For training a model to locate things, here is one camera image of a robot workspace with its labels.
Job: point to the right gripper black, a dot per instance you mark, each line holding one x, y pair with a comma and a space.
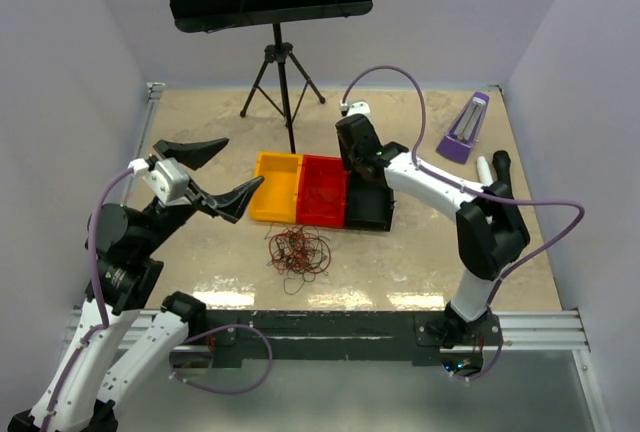
345, 157

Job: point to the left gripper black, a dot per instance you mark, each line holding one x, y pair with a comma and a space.
229, 204

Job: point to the black plastic bin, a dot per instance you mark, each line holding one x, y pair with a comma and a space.
369, 206

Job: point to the red plastic bin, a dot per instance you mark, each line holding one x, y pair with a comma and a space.
322, 192

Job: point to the yellow plastic bin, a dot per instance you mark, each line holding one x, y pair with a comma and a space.
276, 198

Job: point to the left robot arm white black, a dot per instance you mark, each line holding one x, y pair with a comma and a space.
140, 209

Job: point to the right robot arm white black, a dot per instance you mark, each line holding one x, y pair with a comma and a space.
491, 234

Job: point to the purple metronome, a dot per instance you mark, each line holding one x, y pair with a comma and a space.
459, 140

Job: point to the black microphone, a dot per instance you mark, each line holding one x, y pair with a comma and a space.
501, 163

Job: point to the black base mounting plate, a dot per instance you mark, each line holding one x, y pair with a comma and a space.
418, 337

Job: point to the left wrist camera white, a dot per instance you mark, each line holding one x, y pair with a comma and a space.
166, 178

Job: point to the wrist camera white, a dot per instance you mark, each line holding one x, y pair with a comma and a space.
166, 178
351, 108

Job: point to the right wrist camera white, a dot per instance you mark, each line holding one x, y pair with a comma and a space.
351, 108

